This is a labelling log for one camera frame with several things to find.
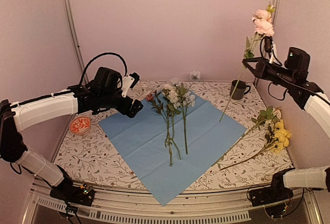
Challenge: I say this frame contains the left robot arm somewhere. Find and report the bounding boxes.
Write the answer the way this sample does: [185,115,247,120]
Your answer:
[1,67,143,200]

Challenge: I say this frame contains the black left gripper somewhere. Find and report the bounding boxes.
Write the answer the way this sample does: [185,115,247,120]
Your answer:
[100,91,144,118]

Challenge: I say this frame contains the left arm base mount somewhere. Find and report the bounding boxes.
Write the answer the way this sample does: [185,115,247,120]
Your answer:
[50,184,95,206]

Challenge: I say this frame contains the blue wrapping paper sheet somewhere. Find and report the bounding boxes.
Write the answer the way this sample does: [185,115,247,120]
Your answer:
[99,97,246,206]

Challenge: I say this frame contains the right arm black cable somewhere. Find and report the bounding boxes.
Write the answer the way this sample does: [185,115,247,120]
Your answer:
[259,37,289,101]

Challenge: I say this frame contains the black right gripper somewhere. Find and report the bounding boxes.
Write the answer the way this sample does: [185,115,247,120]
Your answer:
[243,57,296,89]

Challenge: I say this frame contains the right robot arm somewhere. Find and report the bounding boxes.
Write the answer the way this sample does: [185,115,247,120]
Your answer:
[242,47,329,201]

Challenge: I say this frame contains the front aluminium rail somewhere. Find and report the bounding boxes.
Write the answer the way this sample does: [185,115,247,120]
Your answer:
[25,177,325,224]

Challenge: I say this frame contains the yellow fake flower stem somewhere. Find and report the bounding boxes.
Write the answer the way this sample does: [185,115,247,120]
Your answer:
[220,106,292,171]

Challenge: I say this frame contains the red patterned small dish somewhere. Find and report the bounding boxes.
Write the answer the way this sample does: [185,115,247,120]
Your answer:
[69,116,91,135]

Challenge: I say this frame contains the pink fake flower stem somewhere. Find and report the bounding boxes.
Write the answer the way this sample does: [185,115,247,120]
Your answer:
[219,3,276,123]

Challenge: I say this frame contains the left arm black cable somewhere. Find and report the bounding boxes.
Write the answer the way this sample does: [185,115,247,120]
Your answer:
[79,52,128,85]

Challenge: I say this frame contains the left aluminium frame post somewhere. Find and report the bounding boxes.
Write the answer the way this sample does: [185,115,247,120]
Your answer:
[62,0,89,84]

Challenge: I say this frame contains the clear plastic wrap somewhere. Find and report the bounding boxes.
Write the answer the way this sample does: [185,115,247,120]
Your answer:
[137,81,159,100]

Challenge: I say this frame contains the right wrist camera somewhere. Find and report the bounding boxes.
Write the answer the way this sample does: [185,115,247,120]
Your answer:
[264,36,275,63]

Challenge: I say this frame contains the white blue fake flower stem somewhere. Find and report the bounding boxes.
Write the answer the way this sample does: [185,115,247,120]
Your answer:
[175,81,195,155]

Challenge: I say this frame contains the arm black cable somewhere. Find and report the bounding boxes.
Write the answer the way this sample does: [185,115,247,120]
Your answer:
[79,52,128,85]
[259,37,289,101]

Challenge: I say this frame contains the pale blue fake flower stem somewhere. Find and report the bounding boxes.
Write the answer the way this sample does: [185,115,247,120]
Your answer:
[188,71,201,90]

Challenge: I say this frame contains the floral patterned tablecloth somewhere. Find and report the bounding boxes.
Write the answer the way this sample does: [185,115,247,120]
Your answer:
[53,80,294,191]

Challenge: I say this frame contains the dark grey metal mug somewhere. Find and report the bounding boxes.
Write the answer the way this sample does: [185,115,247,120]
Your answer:
[229,79,251,100]

